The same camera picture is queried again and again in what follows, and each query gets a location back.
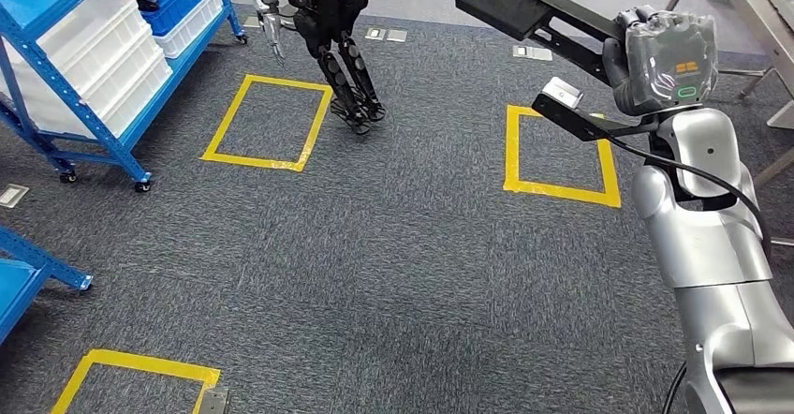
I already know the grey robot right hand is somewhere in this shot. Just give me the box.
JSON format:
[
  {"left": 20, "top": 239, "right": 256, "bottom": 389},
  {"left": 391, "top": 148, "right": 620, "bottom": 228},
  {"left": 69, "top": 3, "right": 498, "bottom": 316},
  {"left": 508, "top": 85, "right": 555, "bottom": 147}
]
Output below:
[{"left": 600, "top": 4, "right": 720, "bottom": 118}]

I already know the black plastic panel part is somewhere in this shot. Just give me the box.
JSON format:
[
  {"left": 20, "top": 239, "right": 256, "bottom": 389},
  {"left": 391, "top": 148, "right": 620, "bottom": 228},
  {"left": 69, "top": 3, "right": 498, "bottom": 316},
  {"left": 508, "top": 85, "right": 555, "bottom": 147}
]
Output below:
[{"left": 381, "top": 0, "right": 625, "bottom": 86}]

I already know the yellow floor tape square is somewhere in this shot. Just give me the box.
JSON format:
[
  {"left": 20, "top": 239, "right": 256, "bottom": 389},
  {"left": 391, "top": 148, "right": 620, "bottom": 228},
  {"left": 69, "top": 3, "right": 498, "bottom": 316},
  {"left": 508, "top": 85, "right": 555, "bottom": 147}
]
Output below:
[{"left": 503, "top": 105, "right": 623, "bottom": 209}]

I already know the black and silver humanoid robot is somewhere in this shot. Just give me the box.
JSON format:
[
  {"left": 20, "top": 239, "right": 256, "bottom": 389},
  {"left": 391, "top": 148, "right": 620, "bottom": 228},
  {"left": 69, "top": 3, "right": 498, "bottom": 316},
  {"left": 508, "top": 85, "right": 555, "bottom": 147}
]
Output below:
[{"left": 247, "top": 0, "right": 387, "bottom": 136}]

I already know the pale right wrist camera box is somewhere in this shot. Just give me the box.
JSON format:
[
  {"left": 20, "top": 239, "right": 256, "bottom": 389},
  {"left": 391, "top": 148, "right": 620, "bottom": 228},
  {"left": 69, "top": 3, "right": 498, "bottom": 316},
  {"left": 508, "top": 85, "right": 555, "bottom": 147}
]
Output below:
[{"left": 541, "top": 76, "right": 584, "bottom": 111}]

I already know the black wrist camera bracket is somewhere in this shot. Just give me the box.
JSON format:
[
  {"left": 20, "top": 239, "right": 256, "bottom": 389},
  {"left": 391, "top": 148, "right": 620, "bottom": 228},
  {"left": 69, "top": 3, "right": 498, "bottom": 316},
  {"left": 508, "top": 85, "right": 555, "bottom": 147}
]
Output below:
[{"left": 531, "top": 93, "right": 660, "bottom": 143}]

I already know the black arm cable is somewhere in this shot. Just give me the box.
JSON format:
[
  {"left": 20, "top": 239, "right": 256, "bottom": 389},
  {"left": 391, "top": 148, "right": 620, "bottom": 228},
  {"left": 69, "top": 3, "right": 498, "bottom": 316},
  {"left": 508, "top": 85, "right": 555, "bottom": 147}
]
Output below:
[{"left": 598, "top": 135, "right": 773, "bottom": 414}]

